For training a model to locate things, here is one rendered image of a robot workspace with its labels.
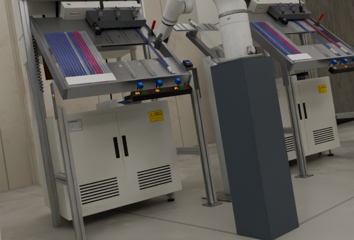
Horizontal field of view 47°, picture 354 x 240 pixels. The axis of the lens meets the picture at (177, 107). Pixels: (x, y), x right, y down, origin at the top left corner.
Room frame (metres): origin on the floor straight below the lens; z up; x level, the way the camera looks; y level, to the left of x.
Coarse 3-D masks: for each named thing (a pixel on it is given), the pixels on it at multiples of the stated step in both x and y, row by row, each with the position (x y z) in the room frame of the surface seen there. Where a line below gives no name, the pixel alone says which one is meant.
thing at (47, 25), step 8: (40, 24) 2.29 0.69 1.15; (48, 24) 2.31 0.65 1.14; (56, 24) 2.33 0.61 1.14; (64, 24) 2.35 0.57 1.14; (72, 24) 2.37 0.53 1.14; (80, 24) 2.39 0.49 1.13; (48, 32) 2.25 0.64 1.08; (88, 32) 2.34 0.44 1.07; (104, 32) 2.38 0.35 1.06; (112, 32) 2.40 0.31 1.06; (120, 32) 2.42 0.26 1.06; (128, 32) 2.45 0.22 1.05; (136, 32) 2.47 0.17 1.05; (144, 32) 2.49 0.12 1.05; (96, 40) 2.29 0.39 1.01; (104, 40) 2.31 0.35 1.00; (112, 40) 2.33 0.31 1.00; (120, 40) 2.35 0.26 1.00; (128, 40) 2.37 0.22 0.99; (136, 40) 2.39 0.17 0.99; (152, 40) 2.44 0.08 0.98; (48, 48) 2.13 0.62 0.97
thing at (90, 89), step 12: (84, 84) 1.91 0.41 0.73; (96, 84) 1.94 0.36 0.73; (108, 84) 1.97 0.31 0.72; (120, 84) 2.01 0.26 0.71; (132, 84) 2.05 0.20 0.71; (144, 84) 2.09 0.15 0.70; (156, 84) 2.14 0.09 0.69; (168, 84) 2.17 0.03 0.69; (180, 84) 2.21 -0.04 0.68; (72, 96) 1.91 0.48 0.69; (84, 96) 1.95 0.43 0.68
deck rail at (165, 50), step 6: (150, 30) 2.52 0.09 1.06; (162, 42) 2.42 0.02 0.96; (162, 48) 2.41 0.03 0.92; (168, 48) 2.38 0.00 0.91; (162, 54) 2.42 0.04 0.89; (168, 54) 2.36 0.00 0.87; (174, 54) 2.34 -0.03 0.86; (174, 60) 2.31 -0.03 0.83; (180, 66) 2.26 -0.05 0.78; (186, 72) 2.21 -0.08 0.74
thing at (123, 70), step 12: (144, 60) 2.23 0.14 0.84; (156, 60) 2.27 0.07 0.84; (168, 60) 2.29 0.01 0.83; (60, 72) 1.98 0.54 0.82; (120, 72) 2.09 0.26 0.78; (132, 72) 2.12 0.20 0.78; (144, 72) 2.14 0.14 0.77; (156, 72) 2.17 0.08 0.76; (168, 72) 2.19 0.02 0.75; (180, 72) 2.22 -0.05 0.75
